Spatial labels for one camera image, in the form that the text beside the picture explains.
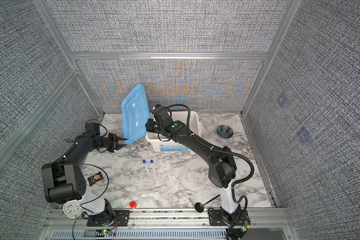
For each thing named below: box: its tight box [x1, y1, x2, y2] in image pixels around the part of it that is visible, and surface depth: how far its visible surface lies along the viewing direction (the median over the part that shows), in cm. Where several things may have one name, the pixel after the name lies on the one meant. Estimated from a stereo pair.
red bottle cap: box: [129, 201, 137, 209], surface depth 78 cm
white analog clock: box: [62, 201, 82, 219], surface depth 74 cm
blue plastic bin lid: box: [121, 84, 150, 145], surface depth 92 cm
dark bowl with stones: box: [216, 125, 234, 139], surface depth 106 cm
